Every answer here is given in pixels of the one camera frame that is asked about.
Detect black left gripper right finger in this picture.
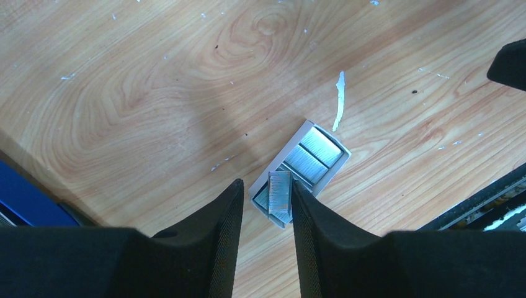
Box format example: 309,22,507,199
292,182,525,297

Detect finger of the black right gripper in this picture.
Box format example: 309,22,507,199
487,39,525,91

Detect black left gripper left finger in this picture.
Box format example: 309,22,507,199
1,179,244,297

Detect silver staple strip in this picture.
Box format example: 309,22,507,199
300,127,343,168
268,171,293,226
284,145,328,185

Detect grey staple tray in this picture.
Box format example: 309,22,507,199
249,120,351,229

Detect blue black stapler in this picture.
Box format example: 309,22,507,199
1,161,97,227

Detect white paper scrap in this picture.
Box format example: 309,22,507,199
332,71,345,132

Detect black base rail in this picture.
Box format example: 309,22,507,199
419,164,525,231

